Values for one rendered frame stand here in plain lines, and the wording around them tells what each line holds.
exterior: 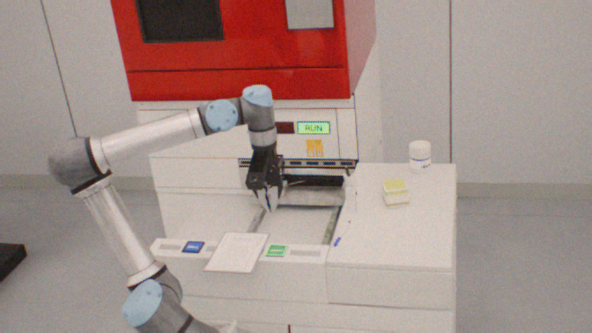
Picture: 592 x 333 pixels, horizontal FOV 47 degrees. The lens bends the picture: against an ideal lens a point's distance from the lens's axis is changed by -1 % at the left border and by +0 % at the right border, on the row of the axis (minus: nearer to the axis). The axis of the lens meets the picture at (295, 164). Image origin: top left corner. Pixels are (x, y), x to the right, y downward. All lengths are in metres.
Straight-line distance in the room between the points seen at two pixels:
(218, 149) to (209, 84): 0.28
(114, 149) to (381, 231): 0.83
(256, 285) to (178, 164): 0.79
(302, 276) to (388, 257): 0.25
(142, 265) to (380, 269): 0.64
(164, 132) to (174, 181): 1.06
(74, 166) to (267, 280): 0.67
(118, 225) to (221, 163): 0.85
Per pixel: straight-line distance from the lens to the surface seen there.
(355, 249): 1.99
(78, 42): 4.47
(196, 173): 2.67
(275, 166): 1.87
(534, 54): 3.88
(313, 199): 2.44
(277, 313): 2.10
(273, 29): 2.30
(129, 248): 1.85
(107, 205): 1.84
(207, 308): 2.17
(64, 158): 1.72
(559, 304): 3.41
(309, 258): 1.98
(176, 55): 2.45
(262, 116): 1.80
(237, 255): 2.03
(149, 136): 1.68
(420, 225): 2.09
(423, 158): 2.35
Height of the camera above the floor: 2.06
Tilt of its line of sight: 26 degrees down
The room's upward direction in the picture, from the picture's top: 6 degrees counter-clockwise
